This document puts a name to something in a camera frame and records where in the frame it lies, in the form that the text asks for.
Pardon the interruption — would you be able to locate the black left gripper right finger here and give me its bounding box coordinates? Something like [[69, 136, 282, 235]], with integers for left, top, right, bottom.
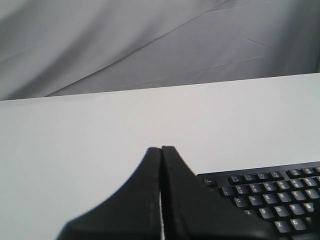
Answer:
[[161, 146, 278, 240]]

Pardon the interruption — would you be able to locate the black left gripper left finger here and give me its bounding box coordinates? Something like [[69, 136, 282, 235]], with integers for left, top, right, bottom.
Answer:
[[58, 147, 162, 240]]

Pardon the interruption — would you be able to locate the black acer keyboard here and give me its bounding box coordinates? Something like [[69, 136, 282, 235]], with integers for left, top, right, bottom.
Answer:
[[197, 161, 320, 240]]

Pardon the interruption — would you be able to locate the grey backdrop cloth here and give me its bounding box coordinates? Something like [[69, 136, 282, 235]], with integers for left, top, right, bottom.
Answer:
[[0, 0, 320, 100]]

